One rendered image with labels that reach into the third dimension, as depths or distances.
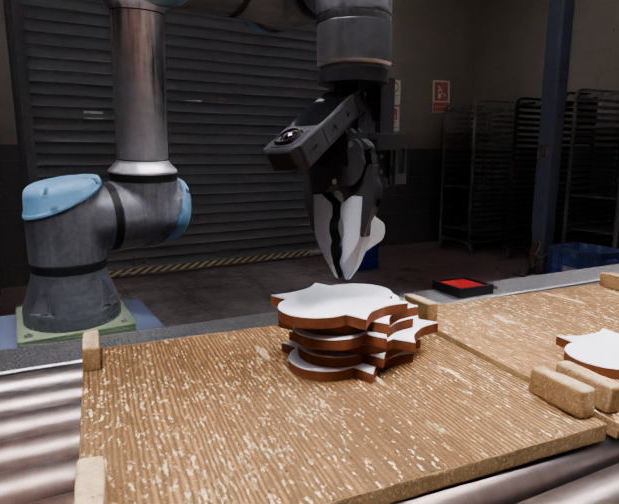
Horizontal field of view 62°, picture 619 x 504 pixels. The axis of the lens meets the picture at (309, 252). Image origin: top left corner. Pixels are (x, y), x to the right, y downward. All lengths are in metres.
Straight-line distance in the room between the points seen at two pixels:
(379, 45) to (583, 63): 6.11
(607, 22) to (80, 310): 6.16
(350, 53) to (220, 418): 0.35
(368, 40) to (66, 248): 0.56
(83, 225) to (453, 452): 0.64
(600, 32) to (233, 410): 6.30
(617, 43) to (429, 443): 6.14
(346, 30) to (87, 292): 0.58
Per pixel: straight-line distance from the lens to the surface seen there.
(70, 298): 0.88
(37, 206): 0.87
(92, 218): 0.87
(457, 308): 0.79
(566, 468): 0.49
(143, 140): 0.91
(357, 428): 0.45
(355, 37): 0.52
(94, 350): 0.58
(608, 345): 0.67
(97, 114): 5.15
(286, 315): 0.50
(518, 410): 0.51
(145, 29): 0.92
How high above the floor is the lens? 1.16
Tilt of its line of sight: 11 degrees down
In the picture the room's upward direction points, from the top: straight up
